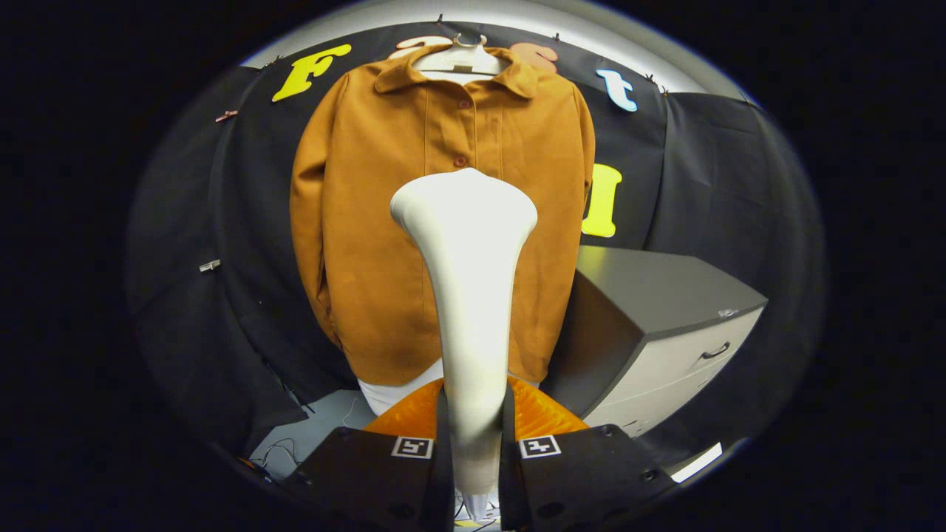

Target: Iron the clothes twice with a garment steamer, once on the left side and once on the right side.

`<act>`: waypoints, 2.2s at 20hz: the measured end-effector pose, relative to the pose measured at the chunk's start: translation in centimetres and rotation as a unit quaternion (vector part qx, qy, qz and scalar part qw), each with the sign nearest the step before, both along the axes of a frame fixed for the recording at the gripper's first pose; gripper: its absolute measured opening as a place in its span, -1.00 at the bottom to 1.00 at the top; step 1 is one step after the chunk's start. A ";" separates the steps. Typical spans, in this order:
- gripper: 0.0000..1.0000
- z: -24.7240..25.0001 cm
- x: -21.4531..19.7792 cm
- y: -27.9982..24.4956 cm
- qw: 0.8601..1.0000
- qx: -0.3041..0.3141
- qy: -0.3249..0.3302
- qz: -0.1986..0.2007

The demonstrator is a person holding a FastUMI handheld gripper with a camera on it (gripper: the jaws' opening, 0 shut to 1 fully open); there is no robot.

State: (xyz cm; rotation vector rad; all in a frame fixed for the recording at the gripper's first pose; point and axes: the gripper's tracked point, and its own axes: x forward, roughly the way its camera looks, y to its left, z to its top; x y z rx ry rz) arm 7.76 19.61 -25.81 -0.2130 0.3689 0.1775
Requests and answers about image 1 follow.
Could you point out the white plastic hanger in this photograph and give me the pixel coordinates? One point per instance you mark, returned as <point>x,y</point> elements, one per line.
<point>462,59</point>

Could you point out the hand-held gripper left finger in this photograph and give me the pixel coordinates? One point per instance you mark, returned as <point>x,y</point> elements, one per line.
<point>384,480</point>

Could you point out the white garment steamer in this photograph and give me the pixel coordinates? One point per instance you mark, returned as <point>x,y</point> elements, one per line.
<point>469,295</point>

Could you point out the red spring clip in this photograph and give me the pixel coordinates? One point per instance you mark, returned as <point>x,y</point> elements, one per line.
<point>226,115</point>

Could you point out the grey drawer cabinet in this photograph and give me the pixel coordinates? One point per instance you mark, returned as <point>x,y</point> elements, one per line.
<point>650,284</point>

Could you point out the orange button-up shirt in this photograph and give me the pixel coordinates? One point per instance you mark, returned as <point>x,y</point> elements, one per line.
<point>369,258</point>

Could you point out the silver spring clip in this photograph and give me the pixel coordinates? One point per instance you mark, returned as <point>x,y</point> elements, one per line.
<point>209,264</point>

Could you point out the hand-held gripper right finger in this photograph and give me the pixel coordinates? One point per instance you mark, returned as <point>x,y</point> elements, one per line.
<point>576,480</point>

